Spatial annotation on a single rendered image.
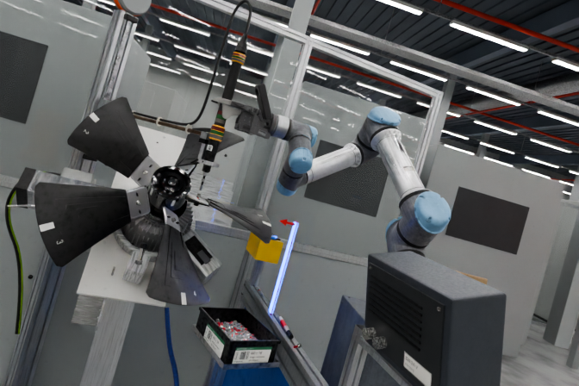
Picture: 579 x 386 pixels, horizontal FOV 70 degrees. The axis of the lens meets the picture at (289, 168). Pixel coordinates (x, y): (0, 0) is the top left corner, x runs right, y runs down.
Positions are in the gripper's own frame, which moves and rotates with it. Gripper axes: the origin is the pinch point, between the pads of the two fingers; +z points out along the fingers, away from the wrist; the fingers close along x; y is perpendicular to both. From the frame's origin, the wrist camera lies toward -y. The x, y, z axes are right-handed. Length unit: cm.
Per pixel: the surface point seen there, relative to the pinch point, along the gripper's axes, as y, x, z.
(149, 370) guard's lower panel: 127, 70, -15
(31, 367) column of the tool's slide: 124, 58, 34
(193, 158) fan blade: 20.5, 7.7, 0.8
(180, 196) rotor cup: 31.6, -8.3, 3.2
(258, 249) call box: 48, 21, -35
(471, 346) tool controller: 34, -83, -38
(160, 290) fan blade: 54, -25, 3
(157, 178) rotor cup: 28.7, -4.6, 10.7
